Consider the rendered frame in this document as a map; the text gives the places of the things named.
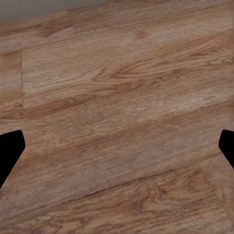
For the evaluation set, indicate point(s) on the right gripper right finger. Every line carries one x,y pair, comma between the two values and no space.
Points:
226,145

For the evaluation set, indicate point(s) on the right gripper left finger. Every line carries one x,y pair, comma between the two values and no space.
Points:
12,145

